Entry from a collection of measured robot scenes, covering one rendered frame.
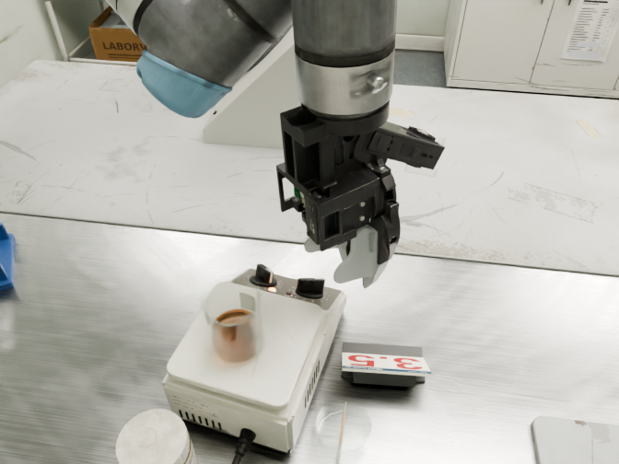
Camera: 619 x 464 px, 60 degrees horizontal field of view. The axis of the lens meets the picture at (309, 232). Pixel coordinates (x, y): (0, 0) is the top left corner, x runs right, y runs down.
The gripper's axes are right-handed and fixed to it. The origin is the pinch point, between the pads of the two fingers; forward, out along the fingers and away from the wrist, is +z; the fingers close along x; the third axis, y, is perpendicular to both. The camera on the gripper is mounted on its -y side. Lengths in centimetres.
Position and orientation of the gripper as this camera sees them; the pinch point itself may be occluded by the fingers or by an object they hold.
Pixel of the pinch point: (362, 265)
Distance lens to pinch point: 57.3
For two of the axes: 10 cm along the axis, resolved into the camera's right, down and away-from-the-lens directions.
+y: -8.4, 3.9, -3.8
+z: 0.5, 7.5, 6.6
